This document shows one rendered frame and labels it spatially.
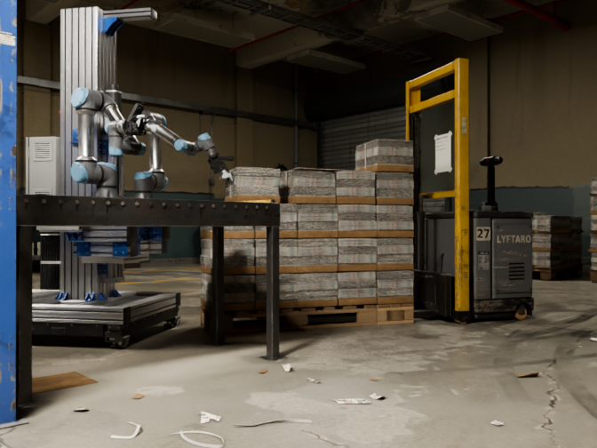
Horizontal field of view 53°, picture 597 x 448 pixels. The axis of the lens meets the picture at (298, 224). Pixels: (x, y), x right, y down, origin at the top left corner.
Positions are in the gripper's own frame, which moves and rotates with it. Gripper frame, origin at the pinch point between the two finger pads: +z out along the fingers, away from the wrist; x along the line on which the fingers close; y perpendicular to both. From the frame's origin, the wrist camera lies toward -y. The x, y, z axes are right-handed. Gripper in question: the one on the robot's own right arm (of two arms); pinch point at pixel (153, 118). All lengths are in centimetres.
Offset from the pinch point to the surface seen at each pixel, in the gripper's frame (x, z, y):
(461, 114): -193, 88, -50
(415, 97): -235, 31, -82
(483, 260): -226, 97, 49
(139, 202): 30, 35, 50
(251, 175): -92, -10, 10
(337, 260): -148, 24, 58
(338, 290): -153, 24, 78
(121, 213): 38, 34, 56
